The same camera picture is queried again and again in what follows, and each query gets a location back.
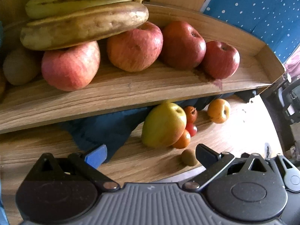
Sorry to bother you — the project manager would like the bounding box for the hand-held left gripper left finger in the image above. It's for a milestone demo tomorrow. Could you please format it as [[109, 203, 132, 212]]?
[[34, 144, 121, 193]]

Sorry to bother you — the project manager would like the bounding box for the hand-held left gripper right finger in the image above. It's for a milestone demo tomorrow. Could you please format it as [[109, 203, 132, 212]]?
[[182, 144, 270, 193]]

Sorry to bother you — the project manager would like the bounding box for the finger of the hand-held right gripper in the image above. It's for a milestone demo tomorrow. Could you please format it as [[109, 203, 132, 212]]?
[[266, 153, 300, 193]]

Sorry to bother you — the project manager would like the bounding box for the small olive-brown fruit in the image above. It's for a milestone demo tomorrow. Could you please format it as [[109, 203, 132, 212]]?
[[181, 149, 200, 166]]

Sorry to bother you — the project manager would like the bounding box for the small tangerine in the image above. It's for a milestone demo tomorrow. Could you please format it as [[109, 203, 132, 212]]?
[[173, 129, 191, 149]]

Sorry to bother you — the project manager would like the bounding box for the cherry tomato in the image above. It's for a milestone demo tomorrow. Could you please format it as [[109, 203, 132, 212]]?
[[186, 122, 198, 137]]

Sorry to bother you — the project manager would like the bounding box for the small red-orange fruit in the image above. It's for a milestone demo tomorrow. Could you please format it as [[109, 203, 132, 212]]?
[[184, 106, 198, 123]]

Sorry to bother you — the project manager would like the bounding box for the small yellow apple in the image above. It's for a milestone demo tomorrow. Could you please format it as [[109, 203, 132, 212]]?
[[207, 99, 231, 124]]

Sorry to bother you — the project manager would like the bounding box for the green-red mango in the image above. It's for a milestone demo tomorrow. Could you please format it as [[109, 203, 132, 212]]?
[[141, 102, 187, 148]]

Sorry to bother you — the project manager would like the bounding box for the black chair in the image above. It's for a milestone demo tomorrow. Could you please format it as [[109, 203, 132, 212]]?
[[260, 75, 300, 146]]

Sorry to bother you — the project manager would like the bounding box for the wooden shelf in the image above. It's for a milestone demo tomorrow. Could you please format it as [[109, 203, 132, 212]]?
[[0, 1, 287, 134]]

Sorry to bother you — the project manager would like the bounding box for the red apple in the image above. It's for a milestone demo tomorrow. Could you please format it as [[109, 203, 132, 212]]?
[[107, 22, 164, 73], [202, 40, 240, 79], [162, 21, 207, 70], [41, 41, 101, 92]]

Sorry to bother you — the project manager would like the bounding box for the pink printed blanket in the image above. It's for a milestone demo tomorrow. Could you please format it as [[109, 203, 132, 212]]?
[[283, 56, 300, 75]]

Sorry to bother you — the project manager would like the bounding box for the brown kiwi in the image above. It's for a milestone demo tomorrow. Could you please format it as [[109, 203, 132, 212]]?
[[3, 47, 42, 86]]

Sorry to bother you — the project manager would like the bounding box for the large brown banana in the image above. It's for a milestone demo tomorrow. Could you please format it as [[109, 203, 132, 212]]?
[[20, 3, 150, 51]]

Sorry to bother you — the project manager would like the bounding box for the yellow banana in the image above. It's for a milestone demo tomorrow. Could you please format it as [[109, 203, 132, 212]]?
[[25, 0, 144, 20]]

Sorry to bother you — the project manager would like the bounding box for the blue white-dotted cloth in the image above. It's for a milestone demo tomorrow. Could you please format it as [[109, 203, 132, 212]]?
[[203, 0, 300, 62]]

